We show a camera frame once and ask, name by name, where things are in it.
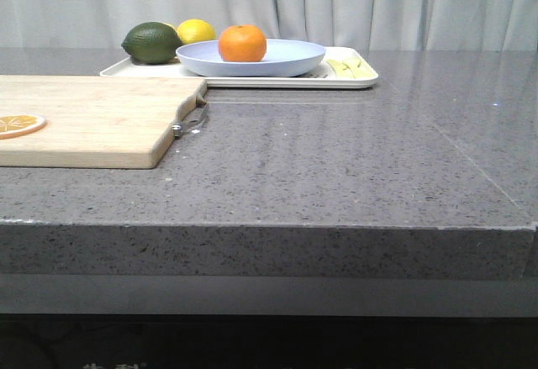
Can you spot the yellow lemon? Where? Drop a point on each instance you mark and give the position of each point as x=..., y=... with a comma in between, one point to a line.
x=195, y=30

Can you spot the orange fruit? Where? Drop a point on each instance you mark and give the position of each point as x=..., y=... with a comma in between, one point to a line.
x=242, y=43

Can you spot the white curtain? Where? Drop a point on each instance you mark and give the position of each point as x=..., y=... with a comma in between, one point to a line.
x=361, y=24

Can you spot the orange slice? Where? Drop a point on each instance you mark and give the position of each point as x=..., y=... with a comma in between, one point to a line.
x=13, y=126

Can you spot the bamboo cutting board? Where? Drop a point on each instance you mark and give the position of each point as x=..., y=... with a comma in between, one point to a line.
x=96, y=122

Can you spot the blue plate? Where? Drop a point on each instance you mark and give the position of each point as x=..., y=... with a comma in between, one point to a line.
x=283, y=58

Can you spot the white plastic tray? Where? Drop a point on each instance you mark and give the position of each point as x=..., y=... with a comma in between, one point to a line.
x=341, y=68

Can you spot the green lime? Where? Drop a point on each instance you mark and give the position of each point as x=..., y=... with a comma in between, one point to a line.
x=152, y=43

